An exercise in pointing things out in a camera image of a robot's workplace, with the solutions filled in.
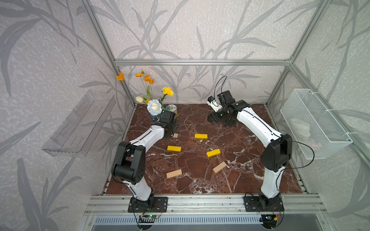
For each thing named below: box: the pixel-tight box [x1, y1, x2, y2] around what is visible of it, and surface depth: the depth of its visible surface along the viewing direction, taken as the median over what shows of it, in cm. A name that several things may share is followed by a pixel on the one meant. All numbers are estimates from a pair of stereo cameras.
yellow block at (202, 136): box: [194, 133, 208, 140], surface depth 102 cm
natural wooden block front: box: [166, 168, 183, 179], surface depth 86 cm
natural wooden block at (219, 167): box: [212, 161, 227, 174], surface depth 88 cm
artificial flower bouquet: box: [115, 69, 174, 118], surface depth 86 cm
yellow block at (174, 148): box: [167, 145, 182, 152], surface depth 96 cm
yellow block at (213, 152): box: [206, 148, 222, 158], surface depth 95 cm
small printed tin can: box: [165, 103, 178, 118], surface depth 110 cm
